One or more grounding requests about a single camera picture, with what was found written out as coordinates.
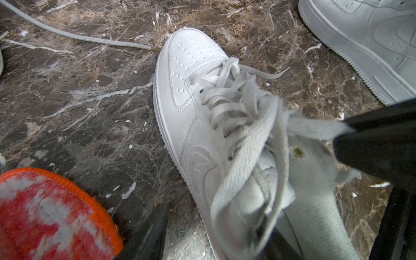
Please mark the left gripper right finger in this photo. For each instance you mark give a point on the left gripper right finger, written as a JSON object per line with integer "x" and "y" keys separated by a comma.
{"x": 277, "y": 248}

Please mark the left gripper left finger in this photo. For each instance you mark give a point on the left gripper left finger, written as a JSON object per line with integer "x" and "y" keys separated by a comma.
{"x": 148, "y": 240}

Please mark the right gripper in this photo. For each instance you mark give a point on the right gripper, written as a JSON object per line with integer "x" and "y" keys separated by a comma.
{"x": 383, "y": 144}

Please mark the white sneaker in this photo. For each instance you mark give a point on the white sneaker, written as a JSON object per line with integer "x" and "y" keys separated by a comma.
{"x": 229, "y": 140}
{"x": 377, "y": 38}

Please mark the white insole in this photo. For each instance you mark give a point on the white insole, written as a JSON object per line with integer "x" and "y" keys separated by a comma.
{"x": 314, "y": 215}

